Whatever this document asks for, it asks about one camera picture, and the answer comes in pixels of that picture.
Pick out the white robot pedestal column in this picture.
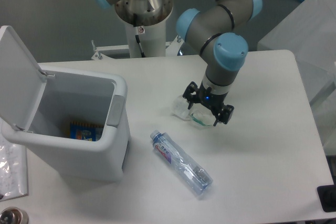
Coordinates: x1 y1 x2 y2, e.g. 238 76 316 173
124 21 166 58

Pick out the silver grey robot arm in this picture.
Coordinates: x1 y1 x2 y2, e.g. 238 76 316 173
95 0 263 124

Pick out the white open trash can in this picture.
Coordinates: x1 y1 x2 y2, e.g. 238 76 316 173
1 26 130 182

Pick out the clear plastic document sleeve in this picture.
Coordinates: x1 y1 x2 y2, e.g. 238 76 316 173
1 133 28 201

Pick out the round metal connector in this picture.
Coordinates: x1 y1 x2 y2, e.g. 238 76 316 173
1 207 29 224

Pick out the clear plastic water bottle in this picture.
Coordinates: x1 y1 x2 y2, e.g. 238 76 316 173
150 130 213 195

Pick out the white plastic wrapper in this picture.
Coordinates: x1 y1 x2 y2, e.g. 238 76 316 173
171 95 215 128

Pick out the black cable on pedestal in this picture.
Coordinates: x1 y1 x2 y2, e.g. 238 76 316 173
132 13 146 58

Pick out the white pedestal base frame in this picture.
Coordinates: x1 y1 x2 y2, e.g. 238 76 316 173
91 36 185 60

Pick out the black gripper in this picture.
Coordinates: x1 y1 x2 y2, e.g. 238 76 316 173
183 81 234 126

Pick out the black device at edge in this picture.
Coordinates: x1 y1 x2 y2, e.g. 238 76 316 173
317 185 335 212

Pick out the blue yellow snack packet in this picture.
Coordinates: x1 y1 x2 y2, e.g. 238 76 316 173
69 121 103 142

